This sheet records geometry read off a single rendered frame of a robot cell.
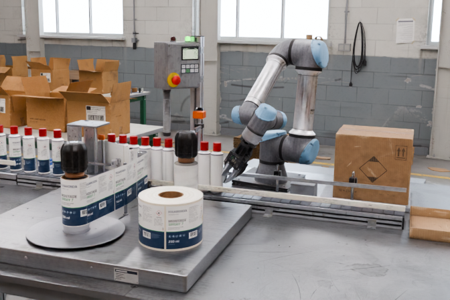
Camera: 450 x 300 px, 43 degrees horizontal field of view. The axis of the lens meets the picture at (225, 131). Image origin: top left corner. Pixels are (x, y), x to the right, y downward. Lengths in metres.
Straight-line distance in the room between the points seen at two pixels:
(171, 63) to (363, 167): 0.88
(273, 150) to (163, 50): 0.66
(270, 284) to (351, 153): 0.88
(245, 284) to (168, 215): 0.30
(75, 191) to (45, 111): 2.50
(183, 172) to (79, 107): 2.11
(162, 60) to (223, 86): 5.90
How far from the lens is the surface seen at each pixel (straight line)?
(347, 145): 2.39
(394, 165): 2.39
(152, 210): 1.73
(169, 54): 2.33
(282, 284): 1.68
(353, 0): 7.61
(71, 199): 1.86
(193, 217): 1.75
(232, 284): 1.67
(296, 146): 2.51
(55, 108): 4.26
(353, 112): 7.66
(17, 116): 4.53
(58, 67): 6.88
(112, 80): 6.63
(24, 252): 1.84
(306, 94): 2.50
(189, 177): 2.02
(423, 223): 2.28
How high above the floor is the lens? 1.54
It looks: 10 degrees down
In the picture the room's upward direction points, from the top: 1 degrees clockwise
